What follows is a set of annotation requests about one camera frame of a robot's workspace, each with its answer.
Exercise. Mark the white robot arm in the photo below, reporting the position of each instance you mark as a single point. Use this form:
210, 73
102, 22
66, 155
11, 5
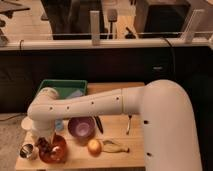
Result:
167, 119

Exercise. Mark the dark red grape bunch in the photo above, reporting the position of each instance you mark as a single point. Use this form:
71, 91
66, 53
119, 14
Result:
45, 147

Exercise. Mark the small metal cup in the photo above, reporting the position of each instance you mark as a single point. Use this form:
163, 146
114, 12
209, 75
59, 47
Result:
27, 151

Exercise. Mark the blue sponge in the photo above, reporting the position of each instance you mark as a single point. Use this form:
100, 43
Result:
75, 94

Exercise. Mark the orange apple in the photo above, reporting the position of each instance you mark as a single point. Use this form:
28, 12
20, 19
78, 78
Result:
94, 147

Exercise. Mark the metal spoon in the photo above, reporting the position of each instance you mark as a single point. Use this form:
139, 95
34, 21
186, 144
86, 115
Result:
128, 124

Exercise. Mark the wooden board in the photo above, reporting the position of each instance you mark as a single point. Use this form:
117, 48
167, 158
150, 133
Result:
79, 158

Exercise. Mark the clear blue glass cup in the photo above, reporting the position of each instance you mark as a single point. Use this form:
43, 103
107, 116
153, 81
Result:
59, 125

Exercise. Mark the red bowl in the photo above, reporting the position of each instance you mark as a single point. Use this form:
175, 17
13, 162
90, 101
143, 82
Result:
59, 152

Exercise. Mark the white paper cup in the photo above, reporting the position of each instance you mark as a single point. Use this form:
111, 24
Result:
26, 124

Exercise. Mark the purple bowl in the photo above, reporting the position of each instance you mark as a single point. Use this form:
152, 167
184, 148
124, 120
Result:
81, 127

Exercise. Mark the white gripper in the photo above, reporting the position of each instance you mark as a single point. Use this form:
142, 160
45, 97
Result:
44, 130

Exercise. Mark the green plastic tray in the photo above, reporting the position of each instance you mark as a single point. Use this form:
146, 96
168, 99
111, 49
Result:
64, 87

